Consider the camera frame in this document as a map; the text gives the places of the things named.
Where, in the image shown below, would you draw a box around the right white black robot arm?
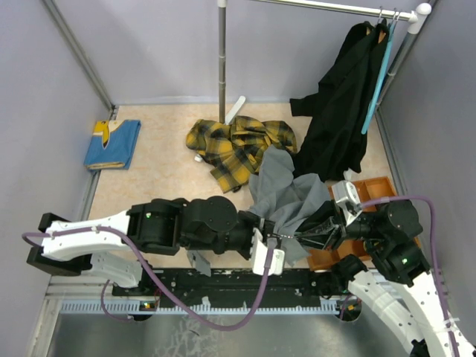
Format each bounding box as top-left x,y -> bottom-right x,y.
295,196 -> 475,356

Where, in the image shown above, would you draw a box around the folded blue shirt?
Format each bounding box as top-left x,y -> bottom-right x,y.
83,120 -> 141,171

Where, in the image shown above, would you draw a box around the yellow black plaid shirt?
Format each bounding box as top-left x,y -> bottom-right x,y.
185,115 -> 298,193

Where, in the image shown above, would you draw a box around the black hanging garments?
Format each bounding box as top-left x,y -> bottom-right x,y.
289,21 -> 390,181

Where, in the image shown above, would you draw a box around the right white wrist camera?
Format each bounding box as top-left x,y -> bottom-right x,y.
331,180 -> 362,226

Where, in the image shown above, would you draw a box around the orange wooden compartment tray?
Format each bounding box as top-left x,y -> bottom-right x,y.
306,176 -> 421,272

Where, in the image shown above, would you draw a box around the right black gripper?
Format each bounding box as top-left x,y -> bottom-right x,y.
283,196 -> 387,251

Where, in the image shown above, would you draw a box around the white rack foot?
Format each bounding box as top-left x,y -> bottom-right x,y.
225,96 -> 246,125

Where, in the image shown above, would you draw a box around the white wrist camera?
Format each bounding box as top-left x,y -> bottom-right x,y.
331,180 -> 362,226
251,229 -> 285,276

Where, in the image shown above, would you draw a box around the metal clothes rack pole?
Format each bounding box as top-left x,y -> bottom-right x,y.
217,0 -> 227,123

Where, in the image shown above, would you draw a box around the horizontal metal clothes rail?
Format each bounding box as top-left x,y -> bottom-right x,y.
260,0 -> 433,23

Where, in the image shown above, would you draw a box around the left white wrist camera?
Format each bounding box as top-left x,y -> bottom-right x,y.
251,229 -> 285,276

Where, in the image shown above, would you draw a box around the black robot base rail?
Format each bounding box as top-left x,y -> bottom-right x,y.
112,263 -> 368,308

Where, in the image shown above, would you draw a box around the grey button-up shirt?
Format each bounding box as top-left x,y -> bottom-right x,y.
185,144 -> 332,278

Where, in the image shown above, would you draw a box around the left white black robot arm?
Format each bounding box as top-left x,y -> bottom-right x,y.
26,196 -> 274,295

